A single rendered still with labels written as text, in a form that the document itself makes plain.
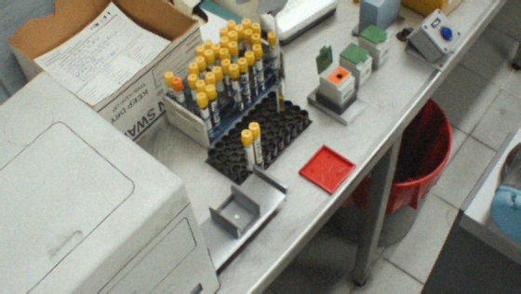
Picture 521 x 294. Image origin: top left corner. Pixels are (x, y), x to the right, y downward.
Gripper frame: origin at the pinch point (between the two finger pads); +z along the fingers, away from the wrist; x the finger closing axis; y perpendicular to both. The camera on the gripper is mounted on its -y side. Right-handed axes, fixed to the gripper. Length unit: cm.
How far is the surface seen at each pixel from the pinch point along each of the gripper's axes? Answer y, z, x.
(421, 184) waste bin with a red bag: -32, 71, 17
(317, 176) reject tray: 5.3, 25.9, 12.1
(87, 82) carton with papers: 18.5, 19.9, -29.7
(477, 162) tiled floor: -81, 114, 20
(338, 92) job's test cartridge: -6.6, 19.8, 7.1
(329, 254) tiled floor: -20, 114, -1
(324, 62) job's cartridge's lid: -8.4, 17.0, 2.7
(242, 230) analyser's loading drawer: 21.7, 21.3, 11.3
